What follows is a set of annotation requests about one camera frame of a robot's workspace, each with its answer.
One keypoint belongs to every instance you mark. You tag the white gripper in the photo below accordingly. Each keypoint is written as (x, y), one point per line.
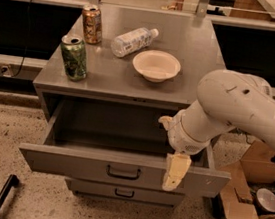
(183, 138)

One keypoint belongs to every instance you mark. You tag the grey top drawer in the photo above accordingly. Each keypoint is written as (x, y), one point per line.
(104, 142)

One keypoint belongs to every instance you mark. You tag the grey drawer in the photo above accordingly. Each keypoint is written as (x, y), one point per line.
(104, 142)
(121, 192)

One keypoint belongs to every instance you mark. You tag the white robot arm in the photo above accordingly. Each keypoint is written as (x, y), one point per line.
(225, 100)

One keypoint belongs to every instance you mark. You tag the grey metal drawer cabinet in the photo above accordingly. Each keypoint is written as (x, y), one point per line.
(110, 79)

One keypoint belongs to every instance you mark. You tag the grey bottom drawer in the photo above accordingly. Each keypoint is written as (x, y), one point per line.
(121, 192)

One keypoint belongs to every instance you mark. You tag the white paper bowl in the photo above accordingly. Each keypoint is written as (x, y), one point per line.
(156, 66)

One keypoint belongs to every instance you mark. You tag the cardboard box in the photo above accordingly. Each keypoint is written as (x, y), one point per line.
(257, 165)

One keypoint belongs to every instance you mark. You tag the clear plastic water bottle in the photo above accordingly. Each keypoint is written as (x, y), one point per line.
(133, 41)

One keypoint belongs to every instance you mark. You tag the white bowl in box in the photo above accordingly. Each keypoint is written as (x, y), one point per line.
(266, 200)

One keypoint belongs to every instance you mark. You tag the green soda can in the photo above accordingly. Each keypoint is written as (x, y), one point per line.
(74, 57)

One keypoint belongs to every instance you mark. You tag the orange soda can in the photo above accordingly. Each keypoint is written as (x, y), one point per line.
(92, 24)

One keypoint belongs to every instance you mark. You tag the black metal leg left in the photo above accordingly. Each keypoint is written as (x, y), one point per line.
(11, 182)

